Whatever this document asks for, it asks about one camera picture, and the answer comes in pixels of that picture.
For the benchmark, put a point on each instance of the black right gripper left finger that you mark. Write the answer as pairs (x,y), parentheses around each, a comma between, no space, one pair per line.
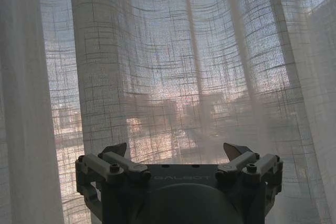
(110,162)

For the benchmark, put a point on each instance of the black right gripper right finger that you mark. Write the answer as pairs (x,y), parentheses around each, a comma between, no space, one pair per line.
(246,163)

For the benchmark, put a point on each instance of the sheer white crosshatch curtain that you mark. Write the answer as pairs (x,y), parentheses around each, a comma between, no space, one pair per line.
(168,58)

